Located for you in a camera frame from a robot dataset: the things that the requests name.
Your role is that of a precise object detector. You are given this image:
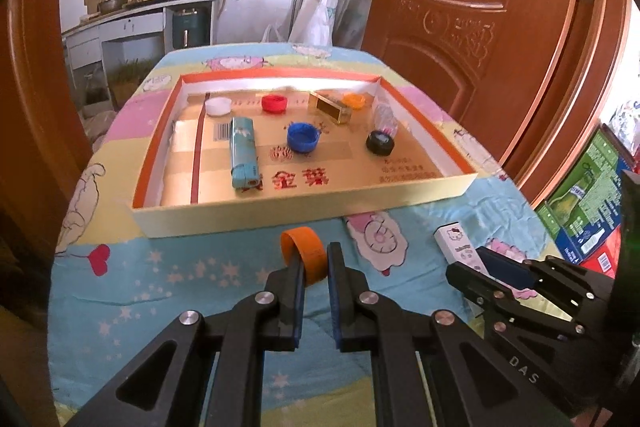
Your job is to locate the white Hello Kitty box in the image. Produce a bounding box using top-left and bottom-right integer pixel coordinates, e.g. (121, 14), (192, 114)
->
(434, 222), (488, 275)

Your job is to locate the dark orange bottle cap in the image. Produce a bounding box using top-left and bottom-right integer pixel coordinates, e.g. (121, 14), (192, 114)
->
(280, 227), (329, 286)

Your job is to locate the teal patterned long box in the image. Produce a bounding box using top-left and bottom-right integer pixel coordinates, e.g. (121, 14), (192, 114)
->
(229, 117), (260, 190)

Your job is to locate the black round cap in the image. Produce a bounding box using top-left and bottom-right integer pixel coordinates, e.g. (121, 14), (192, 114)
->
(366, 130), (395, 157)

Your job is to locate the blue bottle cap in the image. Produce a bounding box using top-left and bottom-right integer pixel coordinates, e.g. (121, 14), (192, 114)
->
(286, 122), (320, 154)

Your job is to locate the white bottle cap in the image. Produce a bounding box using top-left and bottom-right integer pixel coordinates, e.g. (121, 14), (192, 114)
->
(205, 96), (232, 117)

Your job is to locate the red bottle cap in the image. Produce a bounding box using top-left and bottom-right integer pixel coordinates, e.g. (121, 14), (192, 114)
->
(260, 94), (288, 114)

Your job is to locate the light orange bottle cap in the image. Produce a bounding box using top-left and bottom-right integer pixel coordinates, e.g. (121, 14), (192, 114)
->
(342, 92), (367, 110)

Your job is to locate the gold YSL box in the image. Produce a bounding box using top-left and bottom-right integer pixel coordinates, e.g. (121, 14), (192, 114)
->
(308, 91), (352, 124)

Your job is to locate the green beer carton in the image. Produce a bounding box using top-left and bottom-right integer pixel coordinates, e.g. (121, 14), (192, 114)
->
(536, 124), (631, 265)

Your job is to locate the colourful cartoon tablecloth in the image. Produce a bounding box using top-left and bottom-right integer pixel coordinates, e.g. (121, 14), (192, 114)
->
(48, 43), (555, 423)

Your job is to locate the shallow orange-rimmed box tray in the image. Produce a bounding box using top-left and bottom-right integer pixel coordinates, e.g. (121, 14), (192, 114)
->
(131, 67), (477, 239)

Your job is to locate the brown wooden door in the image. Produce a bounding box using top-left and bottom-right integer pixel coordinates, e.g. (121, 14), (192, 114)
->
(362, 0), (576, 161)

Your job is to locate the green air fryer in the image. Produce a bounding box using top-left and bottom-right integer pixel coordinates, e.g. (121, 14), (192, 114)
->
(172, 8), (209, 49)

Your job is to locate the white kitchen cabinet counter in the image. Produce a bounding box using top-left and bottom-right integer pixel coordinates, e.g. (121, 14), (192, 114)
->
(62, 0), (224, 109)

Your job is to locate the white woven sack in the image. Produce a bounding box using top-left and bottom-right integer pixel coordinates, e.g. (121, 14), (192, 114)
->
(288, 0), (338, 46)

